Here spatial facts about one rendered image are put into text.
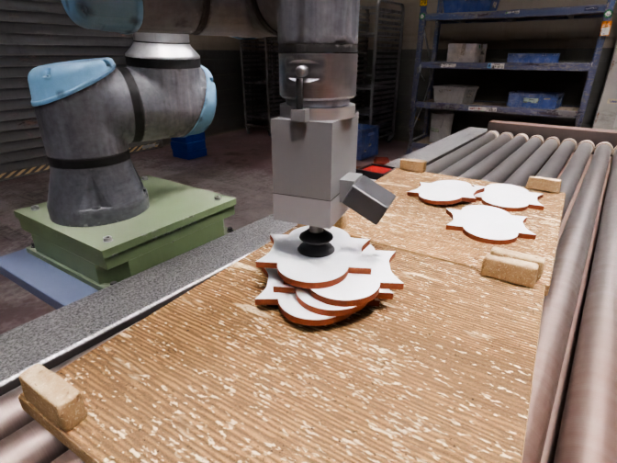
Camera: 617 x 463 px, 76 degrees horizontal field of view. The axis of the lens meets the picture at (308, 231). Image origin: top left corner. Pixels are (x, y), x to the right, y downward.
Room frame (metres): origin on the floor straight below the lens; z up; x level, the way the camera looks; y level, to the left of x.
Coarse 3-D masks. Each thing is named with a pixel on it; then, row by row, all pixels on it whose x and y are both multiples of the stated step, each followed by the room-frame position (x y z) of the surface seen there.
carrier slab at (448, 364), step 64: (256, 256) 0.47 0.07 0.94; (192, 320) 0.33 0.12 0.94; (256, 320) 0.33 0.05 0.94; (384, 320) 0.33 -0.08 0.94; (448, 320) 0.33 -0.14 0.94; (512, 320) 0.33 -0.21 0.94; (128, 384) 0.25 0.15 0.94; (192, 384) 0.25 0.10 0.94; (256, 384) 0.25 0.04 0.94; (320, 384) 0.25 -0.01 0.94; (384, 384) 0.25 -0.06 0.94; (448, 384) 0.25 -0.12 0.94; (512, 384) 0.25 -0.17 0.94; (128, 448) 0.19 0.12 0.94; (192, 448) 0.19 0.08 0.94; (256, 448) 0.19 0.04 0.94; (320, 448) 0.19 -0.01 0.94; (384, 448) 0.19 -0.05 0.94; (448, 448) 0.19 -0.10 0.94; (512, 448) 0.19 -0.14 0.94
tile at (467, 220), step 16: (464, 208) 0.64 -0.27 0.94; (480, 208) 0.64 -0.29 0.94; (496, 208) 0.64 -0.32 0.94; (448, 224) 0.56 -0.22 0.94; (464, 224) 0.56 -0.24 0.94; (480, 224) 0.56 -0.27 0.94; (496, 224) 0.56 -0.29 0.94; (512, 224) 0.56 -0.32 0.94; (480, 240) 0.52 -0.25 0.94; (496, 240) 0.51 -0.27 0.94; (512, 240) 0.51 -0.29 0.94
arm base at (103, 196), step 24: (72, 168) 0.57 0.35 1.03; (96, 168) 0.58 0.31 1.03; (120, 168) 0.60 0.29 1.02; (72, 192) 0.56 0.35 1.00; (96, 192) 0.57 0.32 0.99; (120, 192) 0.59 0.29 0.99; (144, 192) 0.64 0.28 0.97; (72, 216) 0.55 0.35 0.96; (96, 216) 0.55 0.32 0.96; (120, 216) 0.57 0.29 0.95
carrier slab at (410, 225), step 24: (360, 216) 0.62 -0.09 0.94; (384, 216) 0.62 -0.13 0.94; (408, 216) 0.62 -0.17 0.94; (432, 216) 0.62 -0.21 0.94; (528, 216) 0.62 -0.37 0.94; (552, 216) 0.62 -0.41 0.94; (384, 240) 0.52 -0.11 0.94; (408, 240) 0.52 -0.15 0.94; (432, 240) 0.52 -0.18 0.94; (456, 240) 0.52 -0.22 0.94; (528, 240) 0.52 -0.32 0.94; (552, 240) 0.52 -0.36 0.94; (456, 264) 0.46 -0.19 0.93; (480, 264) 0.45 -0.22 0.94; (552, 264) 0.45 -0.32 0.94
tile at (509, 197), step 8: (496, 184) 0.77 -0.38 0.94; (504, 184) 0.77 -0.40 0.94; (488, 192) 0.72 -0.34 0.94; (496, 192) 0.72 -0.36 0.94; (504, 192) 0.72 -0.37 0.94; (512, 192) 0.72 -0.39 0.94; (520, 192) 0.72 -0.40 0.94; (528, 192) 0.72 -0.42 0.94; (480, 200) 0.69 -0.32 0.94; (488, 200) 0.67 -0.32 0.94; (496, 200) 0.67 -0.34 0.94; (504, 200) 0.67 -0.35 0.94; (512, 200) 0.67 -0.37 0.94; (520, 200) 0.67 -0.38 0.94; (528, 200) 0.67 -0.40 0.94; (536, 200) 0.67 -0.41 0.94; (504, 208) 0.64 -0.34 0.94; (512, 208) 0.64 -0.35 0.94; (520, 208) 0.64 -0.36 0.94; (528, 208) 0.66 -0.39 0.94; (536, 208) 0.65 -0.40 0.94
